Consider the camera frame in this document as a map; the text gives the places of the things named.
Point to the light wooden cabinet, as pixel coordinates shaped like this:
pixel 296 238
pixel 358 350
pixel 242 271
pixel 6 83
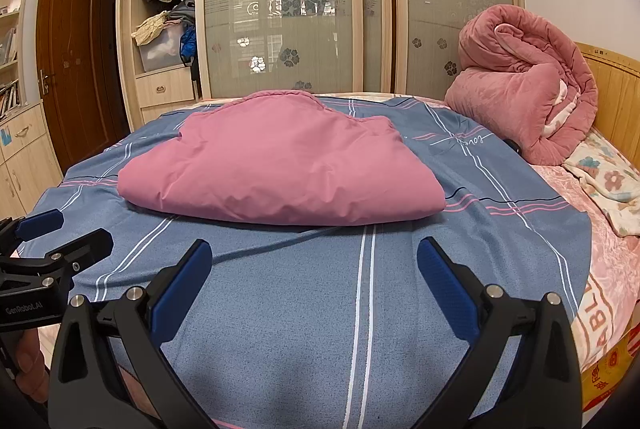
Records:
pixel 30 159

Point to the brown wooden door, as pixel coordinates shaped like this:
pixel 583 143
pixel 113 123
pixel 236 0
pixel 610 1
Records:
pixel 70 59

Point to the wooden headboard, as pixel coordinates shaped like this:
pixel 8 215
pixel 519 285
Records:
pixel 615 94

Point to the rolled pink quilt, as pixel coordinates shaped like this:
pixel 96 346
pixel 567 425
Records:
pixel 510 74

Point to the shallow wardrobe drawer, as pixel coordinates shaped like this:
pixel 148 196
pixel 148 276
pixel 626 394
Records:
pixel 170 113

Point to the yellow and red plastic bag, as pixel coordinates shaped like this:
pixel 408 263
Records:
pixel 610 369

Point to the person's left hand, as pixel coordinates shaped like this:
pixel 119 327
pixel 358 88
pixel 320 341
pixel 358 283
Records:
pixel 30 361

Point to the light wooden wardrobe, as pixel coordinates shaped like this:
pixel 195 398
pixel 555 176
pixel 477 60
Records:
pixel 126 59

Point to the beige crumpled cloth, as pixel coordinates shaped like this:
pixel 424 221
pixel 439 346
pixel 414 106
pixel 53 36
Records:
pixel 149 28

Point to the blue garment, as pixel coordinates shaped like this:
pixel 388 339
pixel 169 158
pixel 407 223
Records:
pixel 188 43

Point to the clear plastic storage box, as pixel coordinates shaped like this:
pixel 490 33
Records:
pixel 160 54

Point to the blue sticker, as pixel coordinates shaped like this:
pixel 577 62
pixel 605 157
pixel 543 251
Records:
pixel 6 136

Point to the grey folded clothes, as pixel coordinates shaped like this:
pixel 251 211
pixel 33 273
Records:
pixel 181 14

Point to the pink and white hooded jacket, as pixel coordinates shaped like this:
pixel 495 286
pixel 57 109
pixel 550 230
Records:
pixel 280 169

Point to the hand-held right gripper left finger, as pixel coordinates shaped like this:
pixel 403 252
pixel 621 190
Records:
pixel 182 284

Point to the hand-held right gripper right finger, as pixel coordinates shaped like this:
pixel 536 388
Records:
pixel 445 289

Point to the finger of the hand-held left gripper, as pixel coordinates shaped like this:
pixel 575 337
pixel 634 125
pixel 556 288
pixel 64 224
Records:
pixel 85 246
pixel 42 221

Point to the tall wardrobe drawer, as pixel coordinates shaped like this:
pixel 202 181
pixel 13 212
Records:
pixel 162 85

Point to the floral blanket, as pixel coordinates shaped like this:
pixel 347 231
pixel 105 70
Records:
pixel 605 179

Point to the blue striped bed sheet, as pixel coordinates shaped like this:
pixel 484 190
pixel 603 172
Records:
pixel 300 309

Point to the bookshelf with books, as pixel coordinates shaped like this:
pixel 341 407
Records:
pixel 12 34

